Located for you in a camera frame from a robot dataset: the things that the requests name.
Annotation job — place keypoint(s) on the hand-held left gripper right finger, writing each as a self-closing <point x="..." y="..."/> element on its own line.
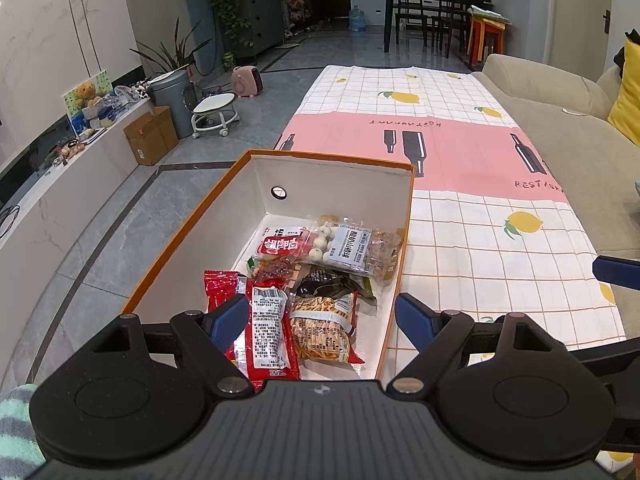
<point x="417" y="317"/>

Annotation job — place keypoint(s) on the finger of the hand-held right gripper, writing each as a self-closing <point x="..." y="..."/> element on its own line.
<point x="615" y="370"/>
<point x="620" y="270"/>

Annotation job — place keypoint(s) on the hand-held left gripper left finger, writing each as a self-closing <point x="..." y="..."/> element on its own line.
<point x="227" y="317"/>

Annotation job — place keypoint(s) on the dark red meat snack packet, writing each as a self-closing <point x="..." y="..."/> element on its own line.
<point x="272" y="267"/>

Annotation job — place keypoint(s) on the white packet orange sticks print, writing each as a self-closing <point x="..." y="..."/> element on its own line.
<point x="280" y="245"/>

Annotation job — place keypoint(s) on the peanut snack packet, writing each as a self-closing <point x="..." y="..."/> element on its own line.
<point x="320" y="330"/>

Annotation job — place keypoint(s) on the clear white ball snack packet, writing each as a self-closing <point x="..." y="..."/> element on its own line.
<point x="350" y="250"/>

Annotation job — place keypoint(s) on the dark green seaweed packet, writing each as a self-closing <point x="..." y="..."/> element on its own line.
<point x="325" y="285"/>

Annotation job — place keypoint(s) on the orange storage box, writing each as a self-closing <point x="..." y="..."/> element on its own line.
<point x="340" y="185"/>

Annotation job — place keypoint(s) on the beige sofa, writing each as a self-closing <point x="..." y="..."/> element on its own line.
<point x="575" y="125"/>

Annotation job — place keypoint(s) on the yellow pillow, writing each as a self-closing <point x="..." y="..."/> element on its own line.
<point x="627" y="105"/>

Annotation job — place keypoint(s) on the printed lemon bottle tablecloth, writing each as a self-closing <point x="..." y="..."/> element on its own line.
<point x="475" y="160"/>

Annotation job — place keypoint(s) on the cardboard box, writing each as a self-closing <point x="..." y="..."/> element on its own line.
<point x="150" y="137"/>

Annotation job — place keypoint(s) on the white TV console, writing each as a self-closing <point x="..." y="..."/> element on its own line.
<point x="75" y="185"/>

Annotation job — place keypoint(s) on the white rolling stool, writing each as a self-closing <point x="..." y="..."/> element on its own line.
<point x="215" y="105"/>

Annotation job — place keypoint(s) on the grey trash can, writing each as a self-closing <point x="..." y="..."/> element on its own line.
<point x="170" y="105"/>

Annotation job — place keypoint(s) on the pink heater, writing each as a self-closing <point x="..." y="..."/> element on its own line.
<point x="247" y="81"/>

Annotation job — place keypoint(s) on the toy clutter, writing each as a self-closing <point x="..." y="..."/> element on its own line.
<point x="115" y="107"/>

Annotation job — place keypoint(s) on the teddy bear picture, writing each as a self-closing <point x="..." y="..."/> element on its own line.
<point x="85" y="95"/>

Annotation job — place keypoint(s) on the orange stool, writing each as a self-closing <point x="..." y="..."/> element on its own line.
<point x="487" y="35"/>

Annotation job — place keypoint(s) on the long-leaf potted plant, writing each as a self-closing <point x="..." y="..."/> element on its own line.
<point x="165" y="55"/>

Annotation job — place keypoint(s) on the dark dining chair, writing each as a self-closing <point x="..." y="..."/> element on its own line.
<point x="457" y="15"/>

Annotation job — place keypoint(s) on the blue water jug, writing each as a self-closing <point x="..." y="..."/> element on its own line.
<point x="357" y="20"/>

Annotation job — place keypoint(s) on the trailing green plant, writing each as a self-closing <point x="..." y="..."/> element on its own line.
<point x="225" y="5"/>

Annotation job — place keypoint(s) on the shelf rack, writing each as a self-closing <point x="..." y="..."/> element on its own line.
<point x="296" y="7"/>

